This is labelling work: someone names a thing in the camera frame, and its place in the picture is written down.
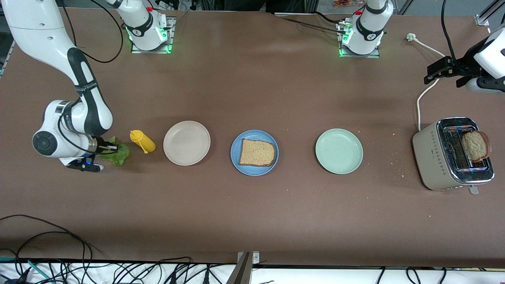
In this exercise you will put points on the brown bread slice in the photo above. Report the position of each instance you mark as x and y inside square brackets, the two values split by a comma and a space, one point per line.
[475, 146]
[256, 153]

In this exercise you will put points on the beige chrome toaster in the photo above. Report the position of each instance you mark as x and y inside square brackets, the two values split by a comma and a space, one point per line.
[432, 157]

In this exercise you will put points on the beige round plate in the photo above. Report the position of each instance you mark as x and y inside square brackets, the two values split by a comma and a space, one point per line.
[186, 142]

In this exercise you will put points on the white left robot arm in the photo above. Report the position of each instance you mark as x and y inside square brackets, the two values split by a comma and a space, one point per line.
[367, 27]

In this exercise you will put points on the aluminium frame profile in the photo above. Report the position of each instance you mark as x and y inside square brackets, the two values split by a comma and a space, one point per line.
[483, 19]

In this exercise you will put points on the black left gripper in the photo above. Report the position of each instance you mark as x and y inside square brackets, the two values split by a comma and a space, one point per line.
[461, 68]

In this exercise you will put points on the green lettuce leaf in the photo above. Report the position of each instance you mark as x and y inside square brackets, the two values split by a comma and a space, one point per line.
[121, 156]

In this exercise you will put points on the yellow mustard squeeze bottle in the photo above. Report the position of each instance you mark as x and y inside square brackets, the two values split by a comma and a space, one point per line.
[144, 142]

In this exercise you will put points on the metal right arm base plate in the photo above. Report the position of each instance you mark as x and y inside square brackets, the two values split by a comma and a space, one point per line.
[152, 51]

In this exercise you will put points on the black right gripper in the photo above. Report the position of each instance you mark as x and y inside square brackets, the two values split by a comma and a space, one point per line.
[101, 144]

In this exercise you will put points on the orange packet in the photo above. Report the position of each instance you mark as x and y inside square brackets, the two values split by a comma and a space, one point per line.
[343, 3]

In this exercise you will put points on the green round plate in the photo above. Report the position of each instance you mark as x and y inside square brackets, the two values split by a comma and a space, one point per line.
[339, 151]

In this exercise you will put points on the metal table edge bracket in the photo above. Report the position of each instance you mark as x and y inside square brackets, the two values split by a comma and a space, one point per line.
[248, 257]

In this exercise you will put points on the blue round plate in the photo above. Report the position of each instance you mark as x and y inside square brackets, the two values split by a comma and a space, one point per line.
[254, 171]

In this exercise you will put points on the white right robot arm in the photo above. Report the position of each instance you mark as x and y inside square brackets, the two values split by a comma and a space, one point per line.
[39, 31]

